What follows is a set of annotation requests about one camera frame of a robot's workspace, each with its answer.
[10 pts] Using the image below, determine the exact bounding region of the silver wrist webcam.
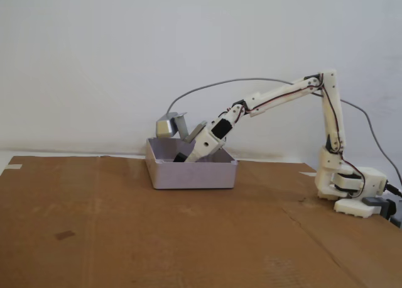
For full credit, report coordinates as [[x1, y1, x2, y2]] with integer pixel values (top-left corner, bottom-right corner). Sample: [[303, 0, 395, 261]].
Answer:
[[155, 111, 180, 138]]

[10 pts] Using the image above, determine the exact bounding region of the gray camera cable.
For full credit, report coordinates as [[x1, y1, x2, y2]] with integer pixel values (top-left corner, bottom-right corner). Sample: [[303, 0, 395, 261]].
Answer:
[[165, 77, 402, 191]]

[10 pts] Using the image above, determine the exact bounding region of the black base cable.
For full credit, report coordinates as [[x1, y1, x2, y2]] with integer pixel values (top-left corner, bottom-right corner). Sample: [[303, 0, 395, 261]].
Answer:
[[385, 182, 402, 198]]

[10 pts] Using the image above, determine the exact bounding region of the white plastic junction box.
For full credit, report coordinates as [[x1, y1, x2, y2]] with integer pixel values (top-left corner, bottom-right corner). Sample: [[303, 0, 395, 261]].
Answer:
[[145, 137, 238, 191]]

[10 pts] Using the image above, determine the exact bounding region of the brown cardboard sheet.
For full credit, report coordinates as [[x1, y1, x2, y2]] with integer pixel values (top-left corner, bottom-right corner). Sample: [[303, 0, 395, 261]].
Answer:
[[0, 155, 402, 288]]

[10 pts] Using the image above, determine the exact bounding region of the gray camera mount bracket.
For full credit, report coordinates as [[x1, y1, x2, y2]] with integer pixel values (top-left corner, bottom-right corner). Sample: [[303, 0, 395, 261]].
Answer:
[[174, 111, 227, 151]]

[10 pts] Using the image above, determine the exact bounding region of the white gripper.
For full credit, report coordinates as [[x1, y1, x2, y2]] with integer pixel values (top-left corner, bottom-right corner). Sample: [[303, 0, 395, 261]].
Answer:
[[184, 124, 227, 163]]

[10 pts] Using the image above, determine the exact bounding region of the gray table clamp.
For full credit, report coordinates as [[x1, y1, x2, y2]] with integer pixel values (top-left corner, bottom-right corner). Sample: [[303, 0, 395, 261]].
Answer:
[[362, 196, 402, 229]]

